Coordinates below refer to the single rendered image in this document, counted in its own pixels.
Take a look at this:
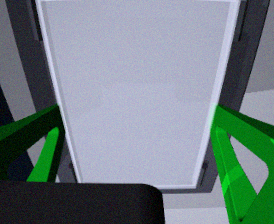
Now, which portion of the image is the blue open-top bin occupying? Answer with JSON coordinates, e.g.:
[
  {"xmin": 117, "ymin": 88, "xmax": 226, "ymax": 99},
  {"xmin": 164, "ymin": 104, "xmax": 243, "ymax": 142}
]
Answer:
[{"xmin": 0, "ymin": 85, "xmax": 34, "ymax": 181}]

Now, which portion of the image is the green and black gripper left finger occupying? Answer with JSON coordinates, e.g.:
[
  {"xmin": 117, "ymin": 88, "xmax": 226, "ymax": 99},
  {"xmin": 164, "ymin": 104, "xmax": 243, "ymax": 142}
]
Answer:
[{"xmin": 0, "ymin": 103, "xmax": 66, "ymax": 182}]

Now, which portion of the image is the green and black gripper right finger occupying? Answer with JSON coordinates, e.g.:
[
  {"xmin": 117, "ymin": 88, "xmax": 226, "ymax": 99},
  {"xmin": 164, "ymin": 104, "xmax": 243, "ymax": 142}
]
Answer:
[{"xmin": 210, "ymin": 103, "xmax": 274, "ymax": 224}]

